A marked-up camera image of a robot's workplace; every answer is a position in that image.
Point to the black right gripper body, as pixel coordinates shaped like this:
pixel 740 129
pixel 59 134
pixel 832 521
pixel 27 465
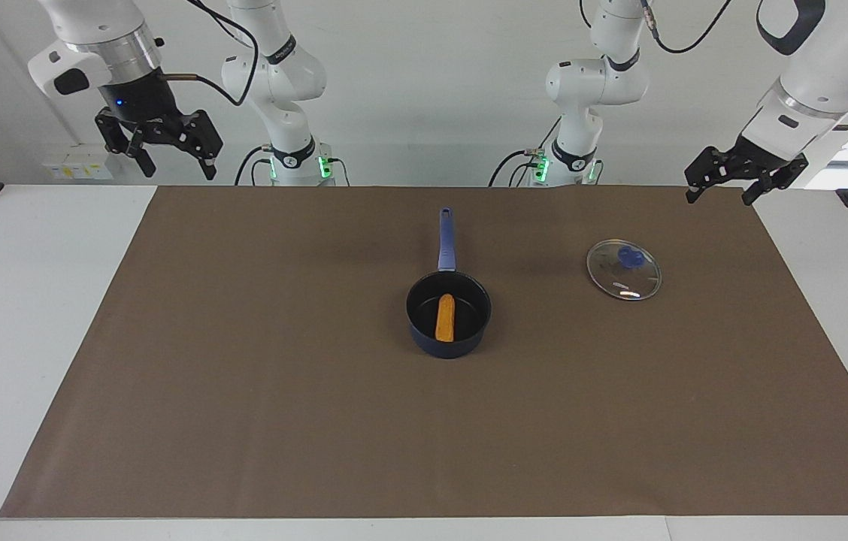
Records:
pixel 140 101

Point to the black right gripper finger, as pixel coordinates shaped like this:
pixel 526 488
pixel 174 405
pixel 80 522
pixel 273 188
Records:
pixel 119 134
pixel 206 137

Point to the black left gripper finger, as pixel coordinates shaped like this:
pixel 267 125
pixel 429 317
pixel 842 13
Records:
pixel 766 182
pixel 710 169

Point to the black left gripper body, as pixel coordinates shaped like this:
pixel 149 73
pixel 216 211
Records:
pixel 770 154

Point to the glass lid with blue knob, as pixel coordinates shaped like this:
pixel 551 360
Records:
pixel 623 282

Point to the yellow corn cob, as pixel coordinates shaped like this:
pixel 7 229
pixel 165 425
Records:
pixel 445 319

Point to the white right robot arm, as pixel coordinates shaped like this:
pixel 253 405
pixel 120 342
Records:
pixel 281 75

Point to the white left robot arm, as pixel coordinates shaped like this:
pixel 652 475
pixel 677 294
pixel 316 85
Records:
pixel 597 83

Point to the brown table mat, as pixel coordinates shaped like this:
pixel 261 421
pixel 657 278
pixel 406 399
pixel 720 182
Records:
pixel 424 436

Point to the white wall socket box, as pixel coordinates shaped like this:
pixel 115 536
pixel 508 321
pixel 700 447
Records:
pixel 78 169

